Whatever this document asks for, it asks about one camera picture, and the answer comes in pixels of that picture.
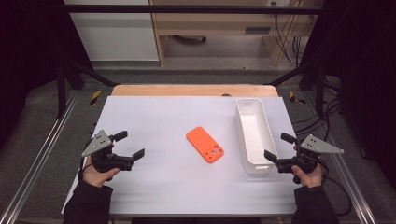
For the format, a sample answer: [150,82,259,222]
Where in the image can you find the yellow black tape strip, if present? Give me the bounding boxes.
[89,90,103,106]
[289,91,307,105]

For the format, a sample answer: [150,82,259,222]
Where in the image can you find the wooden desk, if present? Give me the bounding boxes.
[148,0,322,67]

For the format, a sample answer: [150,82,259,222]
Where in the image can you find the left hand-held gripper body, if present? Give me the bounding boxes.
[81,129,135,174]

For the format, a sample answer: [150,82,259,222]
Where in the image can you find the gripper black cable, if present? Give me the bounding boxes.
[318,158,353,217]
[78,154,94,182]

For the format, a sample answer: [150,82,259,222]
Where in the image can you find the white cabinet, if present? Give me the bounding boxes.
[63,0,160,63]

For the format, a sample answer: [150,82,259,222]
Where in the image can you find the white plastic bin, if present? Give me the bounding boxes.
[234,97,279,175]

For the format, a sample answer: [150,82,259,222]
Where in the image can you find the wooden table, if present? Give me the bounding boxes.
[110,83,279,98]

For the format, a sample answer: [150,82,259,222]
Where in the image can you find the black metal frame strut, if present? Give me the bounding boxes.
[266,58,327,118]
[56,57,120,119]

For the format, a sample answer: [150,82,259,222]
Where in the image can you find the hanging black cables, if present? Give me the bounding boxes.
[271,1,307,67]

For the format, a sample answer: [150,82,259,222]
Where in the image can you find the person's right hand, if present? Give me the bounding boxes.
[290,162,325,189]

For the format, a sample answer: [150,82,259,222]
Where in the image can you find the white table board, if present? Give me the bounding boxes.
[61,95,312,217]

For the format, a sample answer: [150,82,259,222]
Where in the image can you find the grey drawer handle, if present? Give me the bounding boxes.
[245,26,272,35]

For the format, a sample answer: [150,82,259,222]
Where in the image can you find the black curtain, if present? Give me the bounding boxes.
[300,0,396,183]
[0,0,94,150]

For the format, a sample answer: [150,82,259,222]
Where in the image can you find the person's left hand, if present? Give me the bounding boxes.
[82,155,121,189]

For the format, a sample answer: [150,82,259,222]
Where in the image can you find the aluminium floor rail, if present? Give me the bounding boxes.
[303,92,378,224]
[0,90,79,224]

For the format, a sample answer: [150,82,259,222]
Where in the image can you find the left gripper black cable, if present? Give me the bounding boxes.
[78,154,94,182]

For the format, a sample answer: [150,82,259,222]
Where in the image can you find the black horizontal frame bar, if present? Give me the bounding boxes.
[61,4,326,15]

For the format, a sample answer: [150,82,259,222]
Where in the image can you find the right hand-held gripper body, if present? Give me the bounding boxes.
[276,133,346,175]

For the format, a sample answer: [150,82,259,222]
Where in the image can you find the orange phone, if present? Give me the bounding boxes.
[186,125,225,164]

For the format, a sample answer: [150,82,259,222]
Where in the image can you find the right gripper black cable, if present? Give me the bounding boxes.
[318,158,353,217]

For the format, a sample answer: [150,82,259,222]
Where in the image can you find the bundle of black floor cables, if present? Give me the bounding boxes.
[292,76,345,143]

